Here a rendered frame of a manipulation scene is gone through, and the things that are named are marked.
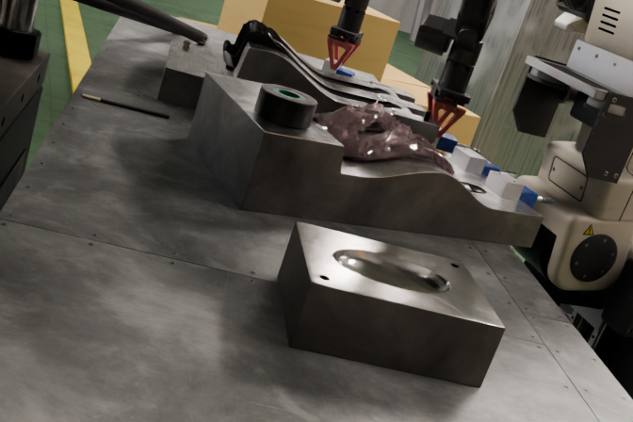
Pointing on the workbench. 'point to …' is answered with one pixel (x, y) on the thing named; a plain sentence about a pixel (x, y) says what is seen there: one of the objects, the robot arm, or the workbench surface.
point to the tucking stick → (124, 105)
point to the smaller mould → (386, 306)
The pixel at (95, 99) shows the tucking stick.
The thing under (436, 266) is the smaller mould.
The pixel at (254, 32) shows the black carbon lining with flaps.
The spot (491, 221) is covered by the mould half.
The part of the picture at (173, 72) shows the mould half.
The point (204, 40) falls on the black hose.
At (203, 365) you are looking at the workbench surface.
